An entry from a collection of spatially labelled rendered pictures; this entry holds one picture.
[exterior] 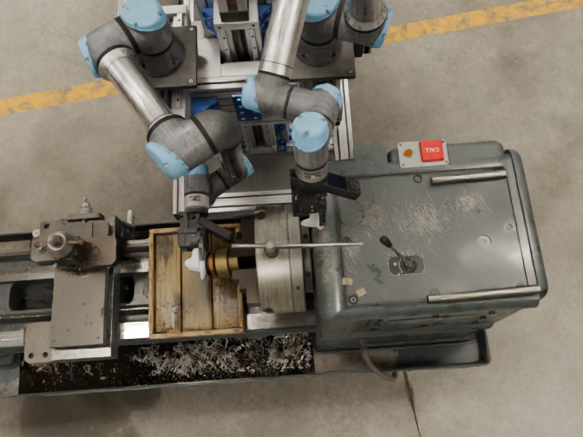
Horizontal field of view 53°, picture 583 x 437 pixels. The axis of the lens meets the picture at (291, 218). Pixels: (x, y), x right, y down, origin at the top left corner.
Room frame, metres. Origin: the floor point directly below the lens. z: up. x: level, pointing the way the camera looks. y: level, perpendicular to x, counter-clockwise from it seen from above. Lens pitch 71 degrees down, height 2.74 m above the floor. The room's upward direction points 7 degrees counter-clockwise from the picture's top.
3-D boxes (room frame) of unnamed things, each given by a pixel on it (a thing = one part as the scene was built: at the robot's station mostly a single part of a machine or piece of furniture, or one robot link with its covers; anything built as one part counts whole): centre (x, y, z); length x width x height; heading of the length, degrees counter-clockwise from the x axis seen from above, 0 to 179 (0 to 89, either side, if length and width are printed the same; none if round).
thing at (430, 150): (0.65, -0.40, 1.26); 0.06 x 0.06 x 0.02; 87
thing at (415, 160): (0.65, -0.38, 1.23); 0.13 x 0.08 x 0.05; 87
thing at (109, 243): (0.55, 0.65, 0.99); 0.20 x 0.10 x 0.05; 87
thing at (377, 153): (0.65, -0.24, 1.24); 0.09 x 0.08 x 0.03; 87
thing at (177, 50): (1.12, 0.35, 1.21); 0.15 x 0.15 x 0.10
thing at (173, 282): (0.46, 0.33, 0.89); 0.36 x 0.30 x 0.04; 177
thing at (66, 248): (0.56, 0.68, 1.13); 0.08 x 0.08 x 0.03
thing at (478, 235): (0.44, -0.35, 1.06); 0.59 x 0.48 x 0.39; 87
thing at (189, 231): (0.56, 0.29, 1.08); 0.12 x 0.09 x 0.08; 177
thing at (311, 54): (1.09, -0.15, 1.21); 0.15 x 0.15 x 0.10
